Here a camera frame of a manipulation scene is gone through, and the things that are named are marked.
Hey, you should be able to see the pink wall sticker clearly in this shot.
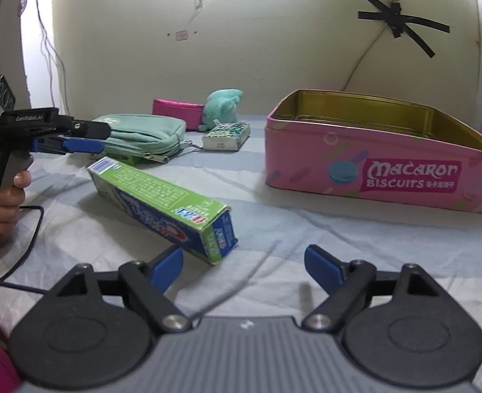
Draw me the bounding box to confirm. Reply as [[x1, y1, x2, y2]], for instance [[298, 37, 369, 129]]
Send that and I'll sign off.
[[175, 30, 188, 42]]

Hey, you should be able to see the striped blue bed sheet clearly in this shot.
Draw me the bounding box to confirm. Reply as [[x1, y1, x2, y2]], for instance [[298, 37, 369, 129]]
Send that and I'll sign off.
[[0, 111, 482, 336]]

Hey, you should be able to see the green toothpaste box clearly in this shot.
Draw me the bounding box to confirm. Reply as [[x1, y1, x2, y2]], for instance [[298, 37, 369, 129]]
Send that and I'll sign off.
[[87, 156, 238, 265]]

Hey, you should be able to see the grey wall cable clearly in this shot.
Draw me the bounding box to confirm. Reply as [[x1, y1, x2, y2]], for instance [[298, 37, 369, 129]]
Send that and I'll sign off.
[[342, 24, 391, 92]]

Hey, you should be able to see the person's left hand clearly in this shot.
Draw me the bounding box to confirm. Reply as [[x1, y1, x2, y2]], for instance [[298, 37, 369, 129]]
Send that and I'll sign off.
[[0, 170, 31, 243]]

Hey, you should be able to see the magenta shiny wallet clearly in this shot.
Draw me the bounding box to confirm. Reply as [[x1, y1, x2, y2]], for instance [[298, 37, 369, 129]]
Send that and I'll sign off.
[[152, 99, 205, 131]]

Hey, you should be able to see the pink macaron biscuit tin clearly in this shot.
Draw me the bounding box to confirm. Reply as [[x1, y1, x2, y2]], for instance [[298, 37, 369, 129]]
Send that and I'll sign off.
[[265, 90, 482, 214]]

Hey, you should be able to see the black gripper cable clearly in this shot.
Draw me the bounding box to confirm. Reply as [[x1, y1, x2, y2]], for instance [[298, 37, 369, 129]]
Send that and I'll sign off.
[[0, 205, 50, 296]]

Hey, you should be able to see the teal plush toy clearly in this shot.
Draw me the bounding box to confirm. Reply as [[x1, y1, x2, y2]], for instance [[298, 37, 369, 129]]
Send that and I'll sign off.
[[197, 89, 243, 132]]

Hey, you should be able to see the black tape cross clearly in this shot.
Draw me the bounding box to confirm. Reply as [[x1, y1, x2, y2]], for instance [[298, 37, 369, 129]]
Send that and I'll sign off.
[[358, 0, 450, 58]]

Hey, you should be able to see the mint green zipper pouch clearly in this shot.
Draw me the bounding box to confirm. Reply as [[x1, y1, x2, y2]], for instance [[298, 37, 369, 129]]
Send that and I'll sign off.
[[95, 114, 187, 165]]

